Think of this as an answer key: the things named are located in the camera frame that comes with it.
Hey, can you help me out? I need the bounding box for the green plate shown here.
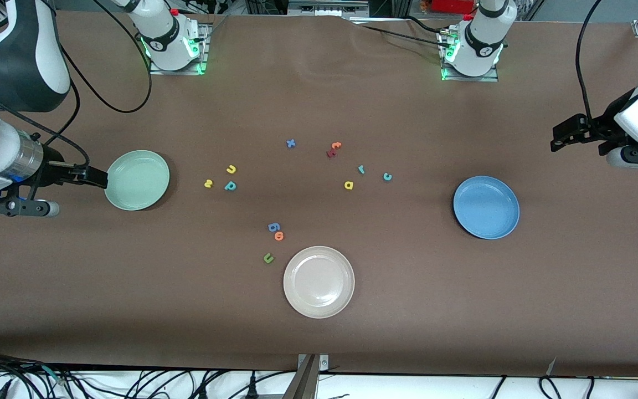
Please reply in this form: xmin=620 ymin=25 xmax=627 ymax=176
xmin=104 ymin=150 xmax=171 ymax=212

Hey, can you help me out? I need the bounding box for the blue plate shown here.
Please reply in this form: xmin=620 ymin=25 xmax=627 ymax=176
xmin=452 ymin=175 xmax=521 ymax=240

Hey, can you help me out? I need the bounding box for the red box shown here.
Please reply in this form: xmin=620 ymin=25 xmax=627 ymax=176
xmin=429 ymin=0 xmax=476 ymax=15

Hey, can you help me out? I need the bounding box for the beige plate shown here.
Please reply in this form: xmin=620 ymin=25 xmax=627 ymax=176
xmin=283 ymin=245 xmax=356 ymax=319

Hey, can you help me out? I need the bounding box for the grey power strip box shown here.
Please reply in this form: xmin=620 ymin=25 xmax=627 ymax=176
xmin=287 ymin=0 xmax=371 ymax=17

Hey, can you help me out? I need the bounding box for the brown table cover mat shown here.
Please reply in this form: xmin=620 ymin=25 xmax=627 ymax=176
xmin=0 ymin=10 xmax=638 ymax=377

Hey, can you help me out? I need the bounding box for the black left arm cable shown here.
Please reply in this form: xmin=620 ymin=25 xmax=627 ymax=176
xmin=575 ymin=0 xmax=603 ymax=125

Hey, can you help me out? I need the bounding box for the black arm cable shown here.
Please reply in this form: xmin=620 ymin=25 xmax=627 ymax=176
xmin=575 ymin=0 xmax=603 ymax=125
xmin=0 ymin=0 xmax=153 ymax=167

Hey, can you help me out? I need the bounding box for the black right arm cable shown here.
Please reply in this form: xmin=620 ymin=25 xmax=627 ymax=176
xmin=0 ymin=0 xmax=153 ymax=167

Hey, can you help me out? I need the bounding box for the thin black base cable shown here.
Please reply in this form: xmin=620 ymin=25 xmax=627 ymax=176
xmin=361 ymin=25 xmax=452 ymax=48
xmin=405 ymin=16 xmax=446 ymax=33

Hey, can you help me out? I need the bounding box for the teal cable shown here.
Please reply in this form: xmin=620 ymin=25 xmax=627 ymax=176
xmin=39 ymin=364 xmax=70 ymax=384

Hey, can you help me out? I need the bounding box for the aluminium profile with bracket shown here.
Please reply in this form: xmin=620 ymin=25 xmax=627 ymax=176
xmin=282 ymin=354 xmax=331 ymax=399

